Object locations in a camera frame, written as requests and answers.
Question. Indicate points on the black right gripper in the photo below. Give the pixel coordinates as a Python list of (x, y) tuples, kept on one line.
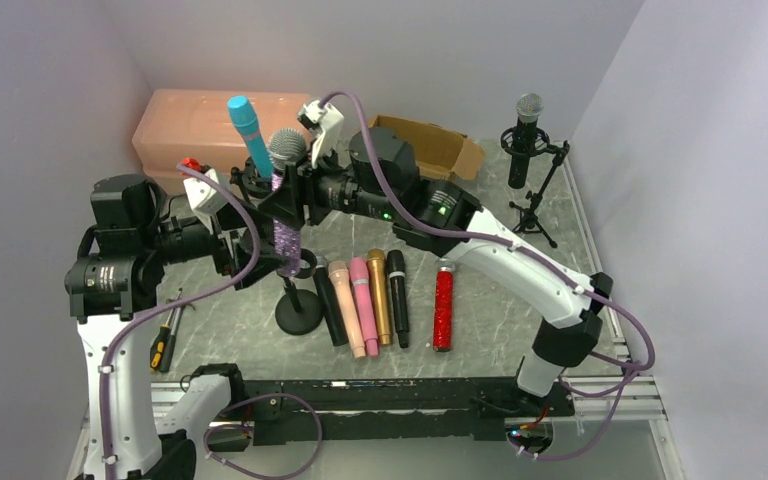
[(313, 196)]

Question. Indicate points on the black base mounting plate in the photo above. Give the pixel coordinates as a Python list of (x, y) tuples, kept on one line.
[(482, 408)]

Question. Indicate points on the gold microphone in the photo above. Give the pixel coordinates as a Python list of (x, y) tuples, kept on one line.
[(376, 264)]

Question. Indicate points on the yellow black screwdriver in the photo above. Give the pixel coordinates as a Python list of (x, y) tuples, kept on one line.
[(160, 344)]

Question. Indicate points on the red glitter microphone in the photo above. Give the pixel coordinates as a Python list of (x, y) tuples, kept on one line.
[(443, 308)]

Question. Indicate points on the shock mount desk stand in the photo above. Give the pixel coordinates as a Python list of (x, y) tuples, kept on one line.
[(254, 188)]

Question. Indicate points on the black microphone grey grille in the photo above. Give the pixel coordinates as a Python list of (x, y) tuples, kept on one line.
[(330, 306)]

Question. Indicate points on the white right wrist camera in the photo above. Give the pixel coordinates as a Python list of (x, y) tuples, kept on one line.
[(324, 123)]

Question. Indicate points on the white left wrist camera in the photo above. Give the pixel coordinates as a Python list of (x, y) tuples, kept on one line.
[(204, 201)]

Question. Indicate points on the orange plastic storage box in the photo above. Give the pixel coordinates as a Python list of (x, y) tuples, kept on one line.
[(183, 123)]

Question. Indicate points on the black tripod microphone stand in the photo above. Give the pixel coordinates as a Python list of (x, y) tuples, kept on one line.
[(528, 220)]

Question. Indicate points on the blue toy microphone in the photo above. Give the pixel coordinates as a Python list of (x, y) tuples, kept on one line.
[(245, 121)]

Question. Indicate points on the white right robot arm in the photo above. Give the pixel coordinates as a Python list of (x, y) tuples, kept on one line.
[(439, 217)]

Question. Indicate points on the slim black microphone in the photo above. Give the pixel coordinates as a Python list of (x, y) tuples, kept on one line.
[(396, 271)]

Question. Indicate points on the clip mount desk stand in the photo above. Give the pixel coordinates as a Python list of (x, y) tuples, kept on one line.
[(299, 312)]

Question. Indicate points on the claw hammer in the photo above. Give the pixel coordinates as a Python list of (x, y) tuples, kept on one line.
[(175, 325)]

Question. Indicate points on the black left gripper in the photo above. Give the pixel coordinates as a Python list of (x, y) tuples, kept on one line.
[(230, 235)]

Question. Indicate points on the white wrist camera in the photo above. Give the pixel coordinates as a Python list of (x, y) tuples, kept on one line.
[(204, 201), (324, 123)]

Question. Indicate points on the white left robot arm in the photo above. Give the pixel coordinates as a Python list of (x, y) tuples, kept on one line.
[(112, 289)]

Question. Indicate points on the pink toy microphone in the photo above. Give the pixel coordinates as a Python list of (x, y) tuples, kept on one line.
[(359, 276)]

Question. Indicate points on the purple glitter microphone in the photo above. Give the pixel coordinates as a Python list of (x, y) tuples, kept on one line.
[(286, 245)]

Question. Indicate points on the black microphone silver grille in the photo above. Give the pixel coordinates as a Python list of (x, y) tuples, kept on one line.
[(524, 138)]

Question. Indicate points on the beige toy microphone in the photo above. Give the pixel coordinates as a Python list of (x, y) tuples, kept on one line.
[(339, 276)]

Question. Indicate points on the brown cardboard box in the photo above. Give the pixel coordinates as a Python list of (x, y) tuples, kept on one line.
[(439, 153)]

